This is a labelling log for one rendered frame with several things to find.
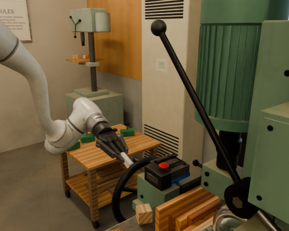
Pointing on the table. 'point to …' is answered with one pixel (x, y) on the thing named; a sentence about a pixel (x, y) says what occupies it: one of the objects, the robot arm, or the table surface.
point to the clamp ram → (189, 185)
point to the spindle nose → (230, 139)
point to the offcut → (144, 214)
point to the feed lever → (239, 184)
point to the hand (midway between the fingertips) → (126, 160)
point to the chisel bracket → (217, 178)
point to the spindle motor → (231, 57)
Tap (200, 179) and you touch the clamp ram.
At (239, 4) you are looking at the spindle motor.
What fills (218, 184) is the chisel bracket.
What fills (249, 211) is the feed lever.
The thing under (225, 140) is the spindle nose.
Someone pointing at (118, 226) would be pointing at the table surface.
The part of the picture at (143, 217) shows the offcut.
